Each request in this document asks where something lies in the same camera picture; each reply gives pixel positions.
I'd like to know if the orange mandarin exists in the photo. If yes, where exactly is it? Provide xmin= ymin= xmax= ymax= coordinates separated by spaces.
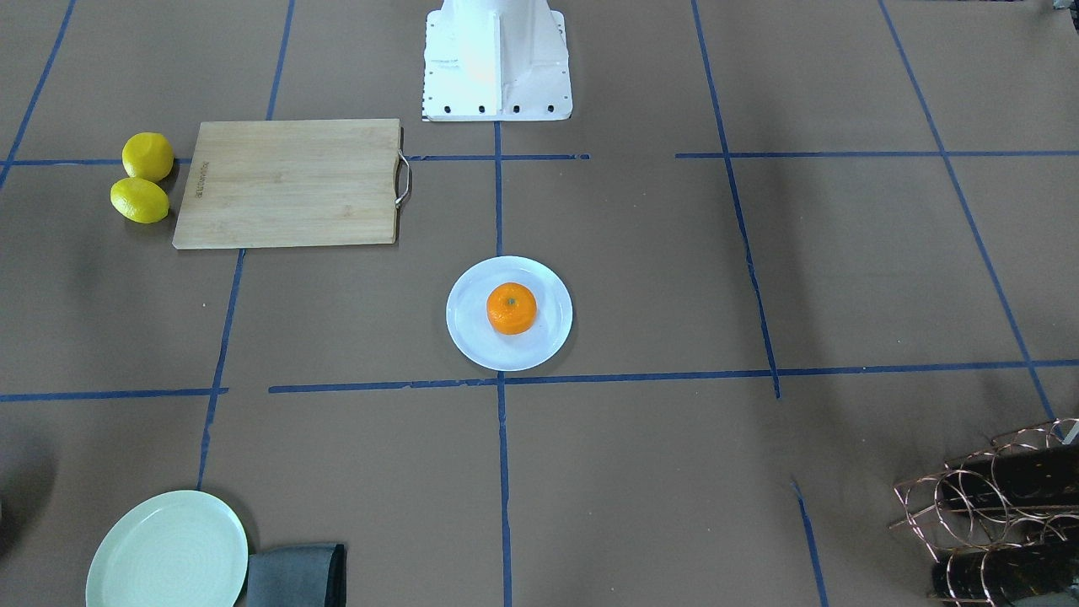
xmin=486 ymin=282 xmax=540 ymax=336

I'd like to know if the light blue plate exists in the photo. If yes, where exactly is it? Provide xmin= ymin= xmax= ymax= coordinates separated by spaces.
xmin=446 ymin=256 xmax=573 ymax=372

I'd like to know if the green plate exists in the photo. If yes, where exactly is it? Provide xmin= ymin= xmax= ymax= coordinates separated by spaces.
xmin=84 ymin=491 xmax=248 ymax=606

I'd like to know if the bamboo cutting board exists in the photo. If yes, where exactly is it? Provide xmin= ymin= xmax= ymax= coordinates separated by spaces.
xmin=173 ymin=118 xmax=411 ymax=250

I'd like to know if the dark folded cloth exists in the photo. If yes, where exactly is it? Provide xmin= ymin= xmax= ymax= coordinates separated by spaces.
xmin=245 ymin=543 xmax=347 ymax=606

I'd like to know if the yellow lemon far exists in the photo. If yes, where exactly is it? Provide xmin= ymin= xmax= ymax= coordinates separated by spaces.
xmin=110 ymin=176 xmax=170 ymax=224

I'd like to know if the yellow lemon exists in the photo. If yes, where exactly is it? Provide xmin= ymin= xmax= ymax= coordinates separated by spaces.
xmin=121 ymin=132 xmax=176 ymax=183
xmin=110 ymin=176 xmax=170 ymax=224

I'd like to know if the yellow lemon near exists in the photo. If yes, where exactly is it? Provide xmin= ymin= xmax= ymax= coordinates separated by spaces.
xmin=121 ymin=132 xmax=176 ymax=183

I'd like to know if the dark wine bottle middle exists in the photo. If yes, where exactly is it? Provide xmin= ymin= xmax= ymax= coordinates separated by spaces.
xmin=939 ymin=444 xmax=1078 ymax=512

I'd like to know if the dark wine bottle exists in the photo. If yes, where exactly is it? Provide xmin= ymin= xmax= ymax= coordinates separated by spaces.
xmin=930 ymin=541 xmax=1078 ymax=606
xmin=939 ymin=444 xmax=1078 ymax=512

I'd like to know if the dark wine bottle front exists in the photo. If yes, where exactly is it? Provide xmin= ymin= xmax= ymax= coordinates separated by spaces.
xmin=930 ymin=541 xmax=1078 ymax=606

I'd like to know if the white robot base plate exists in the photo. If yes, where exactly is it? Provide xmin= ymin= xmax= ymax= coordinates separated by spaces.
xmin=421 ymin=9 xmax=574 ymax=122

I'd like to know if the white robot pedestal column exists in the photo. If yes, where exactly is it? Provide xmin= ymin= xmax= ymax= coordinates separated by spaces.
xmin=439 ymin=1 xmax=564 ymax=35

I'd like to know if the copper wire wine rack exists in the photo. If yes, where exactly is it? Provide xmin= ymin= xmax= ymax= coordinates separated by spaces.
xmin=893 ymin=418 xmax=1078 ymax=606

